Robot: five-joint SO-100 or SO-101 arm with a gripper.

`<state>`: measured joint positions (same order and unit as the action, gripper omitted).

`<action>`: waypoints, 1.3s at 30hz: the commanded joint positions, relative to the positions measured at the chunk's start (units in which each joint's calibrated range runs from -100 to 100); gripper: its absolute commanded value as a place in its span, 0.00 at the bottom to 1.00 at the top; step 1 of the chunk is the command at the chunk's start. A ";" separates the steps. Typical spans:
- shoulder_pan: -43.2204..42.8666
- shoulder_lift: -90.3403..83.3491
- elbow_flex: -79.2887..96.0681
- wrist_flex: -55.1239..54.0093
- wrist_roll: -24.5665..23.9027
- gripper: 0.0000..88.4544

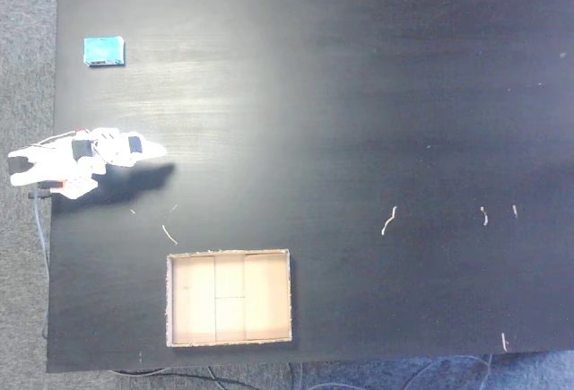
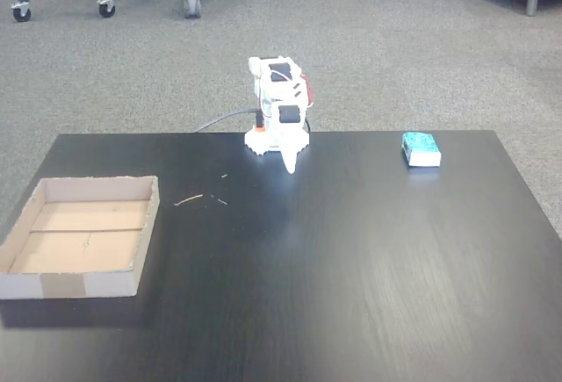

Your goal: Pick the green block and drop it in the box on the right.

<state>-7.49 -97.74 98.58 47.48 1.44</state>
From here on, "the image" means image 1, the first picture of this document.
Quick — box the grey power cable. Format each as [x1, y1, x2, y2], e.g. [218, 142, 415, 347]
[28, 190, 51, 340]

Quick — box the green foam block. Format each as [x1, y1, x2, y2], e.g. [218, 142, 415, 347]
[83, 36, 126, 68]

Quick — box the black floor cable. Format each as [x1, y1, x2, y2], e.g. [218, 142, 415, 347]
[107, 365, 261, 390]

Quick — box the curved cardboard scrap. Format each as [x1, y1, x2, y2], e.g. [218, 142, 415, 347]
[380, 205, 398, 237]

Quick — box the shallow cardboard box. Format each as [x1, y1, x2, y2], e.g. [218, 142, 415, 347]
[165, 248, 293, 348]

